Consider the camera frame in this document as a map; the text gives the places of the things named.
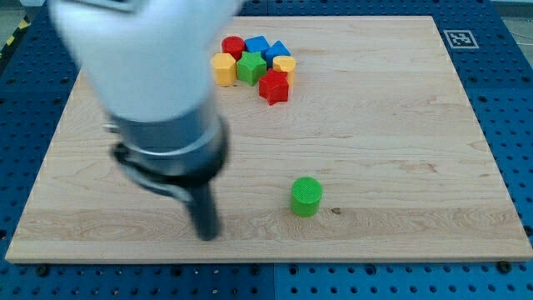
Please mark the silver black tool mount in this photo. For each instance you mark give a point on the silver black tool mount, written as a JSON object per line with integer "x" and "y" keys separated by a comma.
{"x": 168, "y": 152}

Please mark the red cylinder block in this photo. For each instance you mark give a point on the red cylinder block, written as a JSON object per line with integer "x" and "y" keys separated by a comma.
{"x": 233, "y": 45}

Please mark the yellow hexagon block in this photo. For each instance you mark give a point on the yellow hexagon block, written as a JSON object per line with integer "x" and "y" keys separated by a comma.
{"x": 224, "y": 69}

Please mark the blue cube block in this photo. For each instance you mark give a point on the blue cube block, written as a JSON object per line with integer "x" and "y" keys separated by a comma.
{"x": 258, "y": 44}

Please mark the green cylinder block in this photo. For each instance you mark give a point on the green cylinder block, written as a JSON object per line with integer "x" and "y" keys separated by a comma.
{"x": 306, "y": 194}

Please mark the red star block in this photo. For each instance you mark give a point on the red star block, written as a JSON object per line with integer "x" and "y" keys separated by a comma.
{"x": 274, "y": 87}

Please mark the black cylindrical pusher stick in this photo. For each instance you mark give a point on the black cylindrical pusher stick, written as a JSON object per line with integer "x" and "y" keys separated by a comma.
{"x": 203, "y": 212}

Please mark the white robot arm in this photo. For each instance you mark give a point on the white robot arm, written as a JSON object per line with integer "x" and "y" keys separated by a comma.
{"x": 148, "y": 62}

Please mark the wooden board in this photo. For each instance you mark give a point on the wooden board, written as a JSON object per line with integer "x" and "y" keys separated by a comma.
{"x": 377, "y": 115}

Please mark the blue triangular block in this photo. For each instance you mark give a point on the blue triangular block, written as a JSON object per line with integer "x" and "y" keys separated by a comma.
{"x": 276, "y": 49}

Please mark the white fiducial marker tag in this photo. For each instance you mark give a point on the white fiducial marker tag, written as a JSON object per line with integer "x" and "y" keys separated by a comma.
{"x": 460, "y": 39}

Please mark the green star block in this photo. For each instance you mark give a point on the green star block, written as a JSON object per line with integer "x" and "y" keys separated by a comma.
{"x": 251, "y": 67}

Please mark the yellow heart block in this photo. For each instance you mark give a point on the yellow heart block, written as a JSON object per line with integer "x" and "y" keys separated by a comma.
{"x": 285, "y": 64}

